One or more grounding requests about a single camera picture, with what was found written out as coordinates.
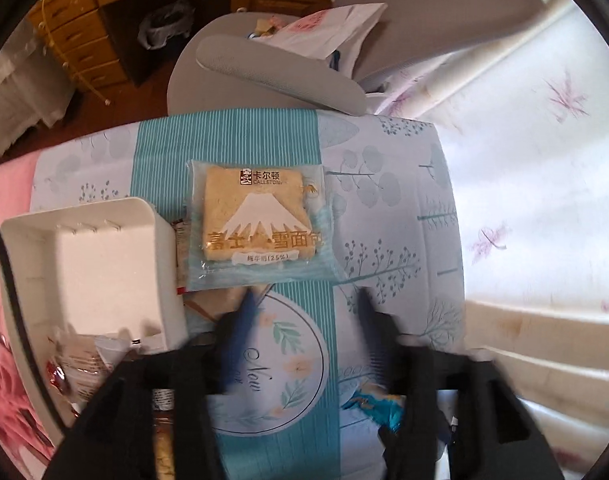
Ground white plastic storage bin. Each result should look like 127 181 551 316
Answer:
1 197 188 443

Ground large clear bread packet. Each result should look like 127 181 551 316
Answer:
47 330 132 405

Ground brown biscuit packet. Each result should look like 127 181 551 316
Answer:
171 220 246 322

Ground white paper bag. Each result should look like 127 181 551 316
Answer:
254 2 388 77

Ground trash bin with bag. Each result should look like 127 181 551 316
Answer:
137 0 195 50

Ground white lace bed cover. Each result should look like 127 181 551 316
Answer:
0 21 76 155

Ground Fuji snow bread packet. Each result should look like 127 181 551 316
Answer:
188 160 345 290

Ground red candy packet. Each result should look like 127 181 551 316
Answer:
46 361 71 396

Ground blue foil candy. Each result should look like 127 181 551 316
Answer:
341 382 405 432

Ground grey office chair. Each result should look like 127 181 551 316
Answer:
167 0 545 116

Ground black cable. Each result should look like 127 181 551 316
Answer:
0 206 68 436

